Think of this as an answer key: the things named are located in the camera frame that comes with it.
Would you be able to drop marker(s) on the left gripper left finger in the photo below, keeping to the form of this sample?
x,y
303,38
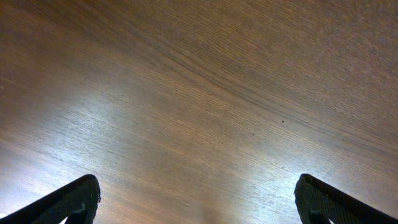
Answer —
x,y
76,202

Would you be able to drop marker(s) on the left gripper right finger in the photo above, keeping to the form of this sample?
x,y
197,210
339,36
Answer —
x,y
318,202

